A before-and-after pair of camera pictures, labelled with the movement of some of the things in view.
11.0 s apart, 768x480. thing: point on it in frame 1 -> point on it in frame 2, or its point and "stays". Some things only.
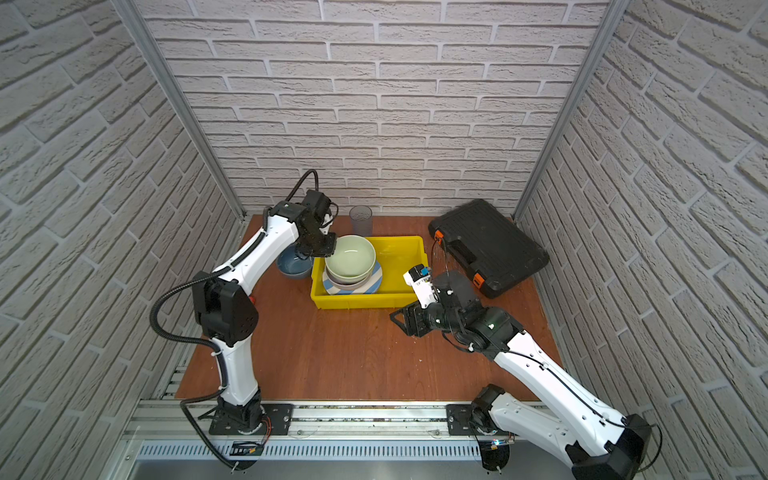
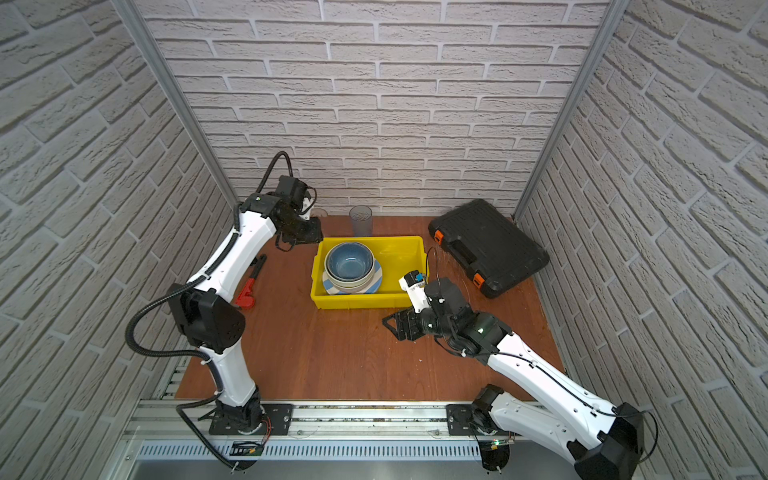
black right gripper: (416, 318) stays
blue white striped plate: (368, 287) stays
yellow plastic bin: (396, 256) stays
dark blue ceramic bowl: (291, 264) -> (350, 261)
